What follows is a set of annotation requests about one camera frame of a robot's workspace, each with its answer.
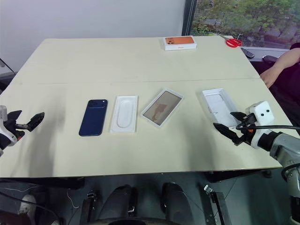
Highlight black table frame bar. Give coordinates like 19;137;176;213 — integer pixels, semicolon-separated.
205;169;272;184
0;177;85;191

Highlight thin white cord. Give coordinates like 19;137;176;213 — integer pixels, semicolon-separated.
66;189;81;210

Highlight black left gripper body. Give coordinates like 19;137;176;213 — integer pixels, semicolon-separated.
13;123;29;142

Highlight bystander bare hand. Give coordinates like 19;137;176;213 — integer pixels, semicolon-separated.
260;69;278;88

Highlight white phone box lid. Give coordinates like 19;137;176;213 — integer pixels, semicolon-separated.
140;87;185;128

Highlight dark window frame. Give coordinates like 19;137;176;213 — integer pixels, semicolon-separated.
182;0;198;38

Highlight white phone box base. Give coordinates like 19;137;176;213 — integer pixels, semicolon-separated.
202;88;241;129

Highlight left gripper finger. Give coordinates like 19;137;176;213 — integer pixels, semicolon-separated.
25;112;45;132
5;110;23;128

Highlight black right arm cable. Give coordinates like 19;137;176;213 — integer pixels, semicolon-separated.
235;123;300;132

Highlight metal bracket strut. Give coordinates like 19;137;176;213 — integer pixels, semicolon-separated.
202;184;232;225
79;190;98;225

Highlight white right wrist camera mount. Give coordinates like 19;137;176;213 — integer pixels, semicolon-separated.
245;100;274;150

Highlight sealed orange phone box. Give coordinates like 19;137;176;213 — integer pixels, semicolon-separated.
161;36;197;52

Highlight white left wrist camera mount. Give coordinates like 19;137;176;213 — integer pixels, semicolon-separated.
0;105;18;151

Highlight red handled scissors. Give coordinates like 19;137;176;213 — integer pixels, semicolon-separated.
219;32;243;49

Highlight grey side desk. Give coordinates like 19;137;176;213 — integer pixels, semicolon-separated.
240;46;291;63

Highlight white shoe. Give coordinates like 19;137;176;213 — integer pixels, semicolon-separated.
18;194;38;218

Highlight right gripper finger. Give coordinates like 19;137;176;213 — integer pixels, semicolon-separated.
213;122;244;146
230;111;248;121

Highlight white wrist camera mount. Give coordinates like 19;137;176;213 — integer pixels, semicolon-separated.
245;100;274;150
0;105;18;151

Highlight white moulded tray insert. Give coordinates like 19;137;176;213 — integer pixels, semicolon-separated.
109;95;139;134

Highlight black remote control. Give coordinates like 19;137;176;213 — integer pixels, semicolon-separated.
240;47;255;59

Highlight bystander dark clothed body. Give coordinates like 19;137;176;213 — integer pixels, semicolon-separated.
267;42;300;128

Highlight dark blue smartphone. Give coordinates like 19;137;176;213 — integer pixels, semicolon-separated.
78;98;109;137

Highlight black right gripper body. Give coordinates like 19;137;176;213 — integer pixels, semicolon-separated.
240;113;258;144

